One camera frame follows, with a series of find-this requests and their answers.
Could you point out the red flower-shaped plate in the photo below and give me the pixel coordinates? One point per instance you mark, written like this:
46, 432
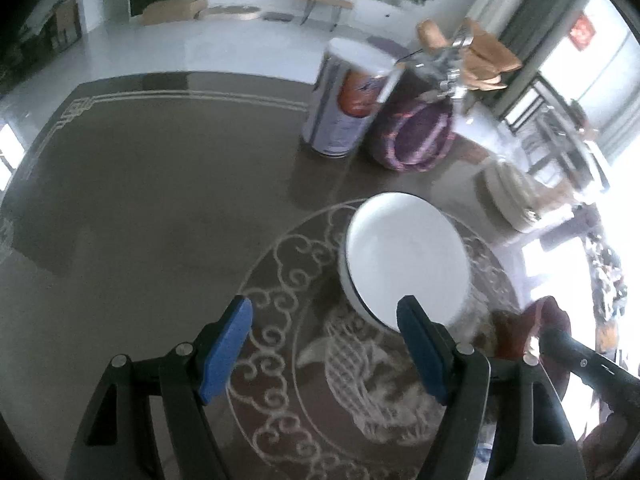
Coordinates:
550, 315

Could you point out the white bowl with blue pattern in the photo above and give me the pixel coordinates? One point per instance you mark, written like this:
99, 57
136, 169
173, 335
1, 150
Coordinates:
405, 260

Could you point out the cardboard box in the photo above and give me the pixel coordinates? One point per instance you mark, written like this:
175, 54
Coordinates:
172, 10

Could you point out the brown wooden chair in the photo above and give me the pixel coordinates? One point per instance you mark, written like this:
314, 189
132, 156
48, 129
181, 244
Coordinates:
480, 55

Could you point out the stack of plates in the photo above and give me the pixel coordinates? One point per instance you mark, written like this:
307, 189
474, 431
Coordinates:
510, 195

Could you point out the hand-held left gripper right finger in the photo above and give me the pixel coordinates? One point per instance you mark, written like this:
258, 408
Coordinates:
425, 355

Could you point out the dark slatted chair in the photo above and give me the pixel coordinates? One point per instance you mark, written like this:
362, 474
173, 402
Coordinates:
537, 105

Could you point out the wooden bench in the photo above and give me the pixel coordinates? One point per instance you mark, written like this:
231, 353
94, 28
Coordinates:
325, 1

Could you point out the red window decoration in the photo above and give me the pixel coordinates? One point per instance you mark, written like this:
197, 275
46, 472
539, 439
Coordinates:
582, 34

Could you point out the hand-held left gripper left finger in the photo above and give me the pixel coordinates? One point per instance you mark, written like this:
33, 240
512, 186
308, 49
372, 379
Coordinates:
225, 350

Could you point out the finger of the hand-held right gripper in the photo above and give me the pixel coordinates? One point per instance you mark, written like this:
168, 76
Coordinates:
590, 367

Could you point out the purple tin can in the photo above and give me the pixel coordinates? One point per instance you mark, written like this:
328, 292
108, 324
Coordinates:
345, 100

